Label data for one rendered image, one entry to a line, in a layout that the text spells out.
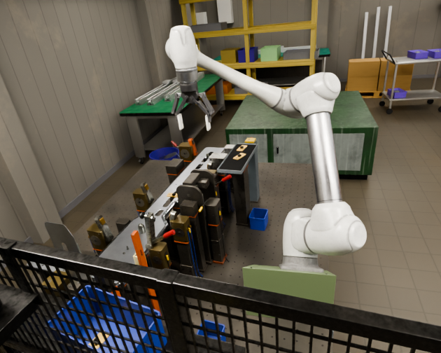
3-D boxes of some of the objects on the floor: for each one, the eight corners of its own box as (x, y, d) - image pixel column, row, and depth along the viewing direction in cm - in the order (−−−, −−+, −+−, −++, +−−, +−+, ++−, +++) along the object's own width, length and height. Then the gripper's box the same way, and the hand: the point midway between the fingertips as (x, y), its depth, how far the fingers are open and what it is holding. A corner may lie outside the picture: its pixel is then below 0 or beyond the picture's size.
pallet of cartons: (414, 97, 615) (421, 59, 581) (344, 99, 652) (347, 63, 618) (404, 87, 688) (410, 52, 654) (342, 89, 724) (345, 56, 691)
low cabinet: (353, 132, 493) (358, 90, 462) (371, 182, 359) (379, 127, 328) (248, 133, 535) (246, 94, 504) (229, 178, 402) (224, 129, 371)
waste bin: (192, 178, 411) (186, 144, 389) (180, 193, 380) (173, 157, 358) (164, 176, 424) (157, 143, 401) (150, 190, 393) (142, 156, 370)
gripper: (218, 78, 131) (223, 127, 141) (166, 80, 140) (174, 125, 150) (212, 82, 125) (218, 133, 135) (157, 84, 134) (166, 131, 144)
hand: (194, 127), depth 142 cm, fingers open, 13 cm apart
